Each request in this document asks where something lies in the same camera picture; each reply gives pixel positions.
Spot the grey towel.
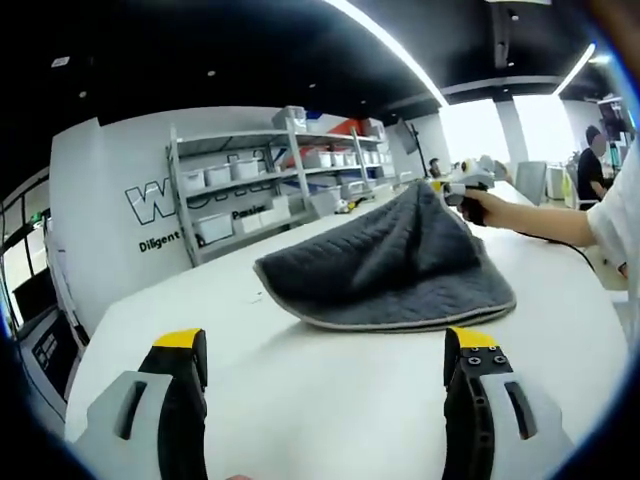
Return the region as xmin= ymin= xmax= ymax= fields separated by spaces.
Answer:
xmin=253 ymin=179 xmax=517 ymax=332

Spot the person's right hand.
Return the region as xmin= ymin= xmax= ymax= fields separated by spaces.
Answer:
xmin=460 ymin=192 xmax=501 ymax=228

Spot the black screen on stand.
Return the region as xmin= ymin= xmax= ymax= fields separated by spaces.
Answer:
xmin=394 ymin=118 xmax=422 ymax=157

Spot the short ceiling light strip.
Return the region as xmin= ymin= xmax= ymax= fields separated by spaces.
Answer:
xmin=553 ymin=43 xmax=597 ymax=96

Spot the small equipment desk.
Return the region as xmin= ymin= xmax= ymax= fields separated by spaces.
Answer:
xmin=14 ymin=307 xmax=87 ymax=401

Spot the person's white shirt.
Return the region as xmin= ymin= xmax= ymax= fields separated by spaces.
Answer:
xmin=587 ymin=127 xmax=640 ymax=301

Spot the long ceiling light strip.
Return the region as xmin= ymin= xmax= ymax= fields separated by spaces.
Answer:
xmin=324 ymin=0 xmax=449 ymax=106

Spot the grey metal shelving rack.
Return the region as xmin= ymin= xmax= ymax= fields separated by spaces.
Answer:
xmin=165 ymin=105 xmax=401 ymax=266

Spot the white stand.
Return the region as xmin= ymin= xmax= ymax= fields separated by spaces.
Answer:
xmin=43 ymin=214 xmax=76 ymax=321

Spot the row of white storage boxes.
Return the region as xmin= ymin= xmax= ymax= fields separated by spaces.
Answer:
xmin=179 ymin=105 xmax=396 ymax=246

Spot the black cable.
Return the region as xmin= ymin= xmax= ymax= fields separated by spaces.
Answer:
xmin=514 ymin=228 xmax=604 ymax=274

